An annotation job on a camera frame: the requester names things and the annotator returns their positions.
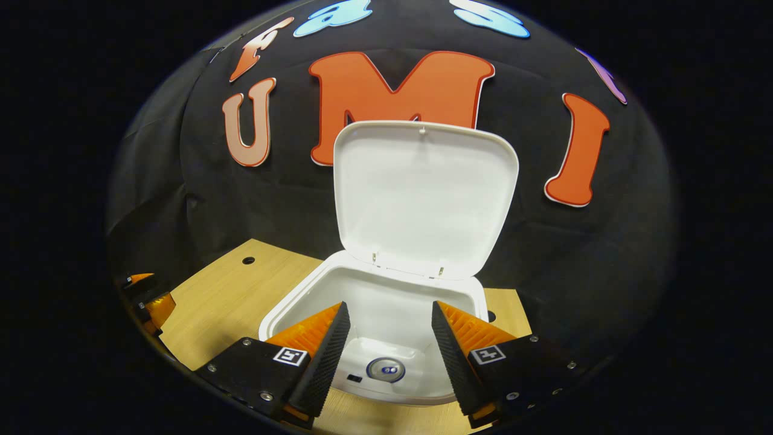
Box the silver blue pop can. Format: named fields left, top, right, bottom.
left=366, top=357, right=406, bottom=384

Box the white desktop garbage bin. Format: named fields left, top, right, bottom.
left=258, top=120, right=520, bottom=407

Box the black backdrop cloth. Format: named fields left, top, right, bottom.
left=106, top=0, right=677, bottom=363

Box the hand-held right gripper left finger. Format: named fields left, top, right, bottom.
left=196, top=301, right=352, bottom=424

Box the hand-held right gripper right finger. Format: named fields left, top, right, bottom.
left=431, top=300, right=595, bottom=430

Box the wooden desktop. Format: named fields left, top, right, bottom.
left=158, top=239, right=533, bottom=435

